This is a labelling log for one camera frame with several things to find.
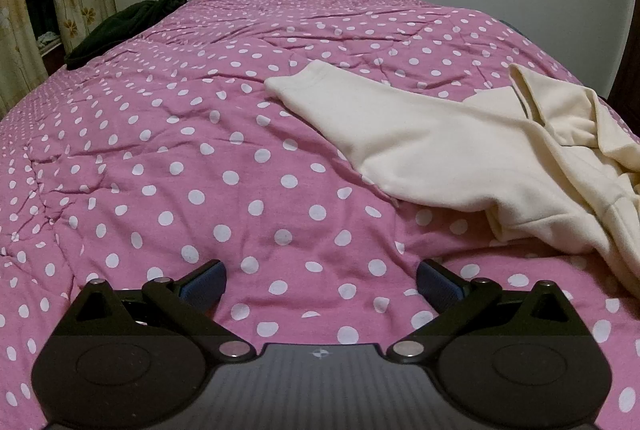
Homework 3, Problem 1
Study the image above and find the pink polka-dot blanket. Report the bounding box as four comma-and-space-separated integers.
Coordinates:
0, 0, 640, 430

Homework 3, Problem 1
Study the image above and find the cream sweatshirt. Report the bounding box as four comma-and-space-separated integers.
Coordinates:
263, 59, 640, 298

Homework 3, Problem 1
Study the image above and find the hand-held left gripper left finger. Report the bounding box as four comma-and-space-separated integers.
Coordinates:
50, 259, 257, 364

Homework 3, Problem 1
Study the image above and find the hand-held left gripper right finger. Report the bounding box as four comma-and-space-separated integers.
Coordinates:
385, 259, 593, 364

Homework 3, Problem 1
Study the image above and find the dark wooden headboard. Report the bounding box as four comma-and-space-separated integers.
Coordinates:
605, 0, 640, 133

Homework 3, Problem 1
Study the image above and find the dark cloth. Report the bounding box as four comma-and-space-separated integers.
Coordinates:
66, 0, 198, 71

